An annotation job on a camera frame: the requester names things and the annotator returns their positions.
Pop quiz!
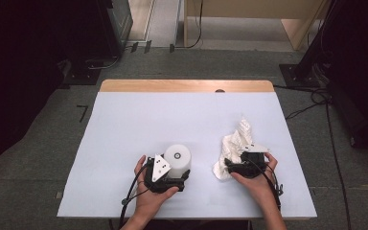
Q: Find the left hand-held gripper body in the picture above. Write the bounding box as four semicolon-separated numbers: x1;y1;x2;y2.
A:
143;153;186;195

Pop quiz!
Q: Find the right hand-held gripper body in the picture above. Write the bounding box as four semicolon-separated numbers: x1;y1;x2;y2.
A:
233;143;271;179

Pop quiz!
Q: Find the white plastic wrap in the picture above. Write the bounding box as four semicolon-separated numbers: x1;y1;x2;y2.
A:
212;118;257;182

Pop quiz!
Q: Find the white cup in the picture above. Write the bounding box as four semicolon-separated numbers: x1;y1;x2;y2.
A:
163;143;193;179

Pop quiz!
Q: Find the person's right hand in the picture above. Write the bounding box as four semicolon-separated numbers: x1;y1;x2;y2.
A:
229;151;279;207

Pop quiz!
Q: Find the person's left hand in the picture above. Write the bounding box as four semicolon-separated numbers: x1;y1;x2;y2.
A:
133;154;180;222

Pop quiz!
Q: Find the white table sheet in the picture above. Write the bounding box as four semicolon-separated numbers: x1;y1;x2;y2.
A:
57;91;318;219

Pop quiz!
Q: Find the wooden table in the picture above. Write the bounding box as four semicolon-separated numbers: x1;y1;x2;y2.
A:
99;79;276;94

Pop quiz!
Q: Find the black metal stand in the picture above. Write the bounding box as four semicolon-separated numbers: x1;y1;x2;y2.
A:
279;0;341;89

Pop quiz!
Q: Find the black cabinet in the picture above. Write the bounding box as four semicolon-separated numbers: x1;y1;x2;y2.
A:
94;0;134;60

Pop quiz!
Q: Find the light wooden desk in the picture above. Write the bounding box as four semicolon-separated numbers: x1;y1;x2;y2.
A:
183;0;330;52

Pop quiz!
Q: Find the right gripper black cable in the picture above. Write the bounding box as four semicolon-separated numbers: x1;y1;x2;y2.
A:
251;158;285;213

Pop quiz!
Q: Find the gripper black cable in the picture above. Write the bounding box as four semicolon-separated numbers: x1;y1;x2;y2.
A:
251;158;285;213
118;162;151;230

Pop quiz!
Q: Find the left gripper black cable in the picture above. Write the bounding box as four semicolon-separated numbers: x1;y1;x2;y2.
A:
118;162;151;230

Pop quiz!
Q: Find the long black floor cable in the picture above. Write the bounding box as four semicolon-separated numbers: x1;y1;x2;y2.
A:
325;102;353;230

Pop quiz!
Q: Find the looped black floor cable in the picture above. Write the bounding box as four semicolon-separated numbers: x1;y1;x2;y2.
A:
273;84;334;121

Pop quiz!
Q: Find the white floor cable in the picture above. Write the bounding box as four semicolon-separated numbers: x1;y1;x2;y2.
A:
85;56;122;71

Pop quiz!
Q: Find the black stand base plate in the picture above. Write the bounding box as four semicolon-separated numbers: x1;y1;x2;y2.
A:
62;58;103;86

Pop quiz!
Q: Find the hanging black cable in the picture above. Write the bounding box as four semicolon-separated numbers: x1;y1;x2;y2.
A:
172;0;204;51

